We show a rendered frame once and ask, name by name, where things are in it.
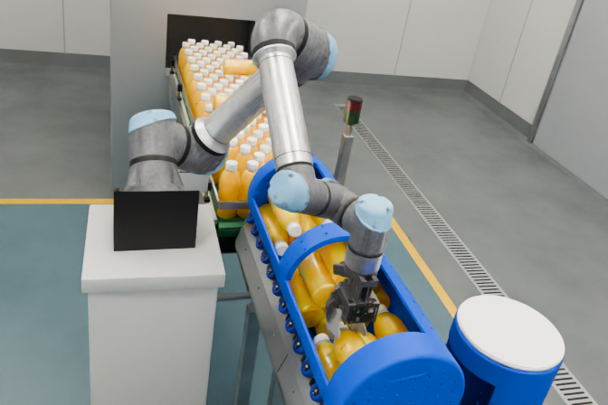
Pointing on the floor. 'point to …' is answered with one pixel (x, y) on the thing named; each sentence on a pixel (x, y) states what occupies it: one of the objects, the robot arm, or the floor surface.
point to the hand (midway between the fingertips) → (341, 331)
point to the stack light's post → (343, 158)
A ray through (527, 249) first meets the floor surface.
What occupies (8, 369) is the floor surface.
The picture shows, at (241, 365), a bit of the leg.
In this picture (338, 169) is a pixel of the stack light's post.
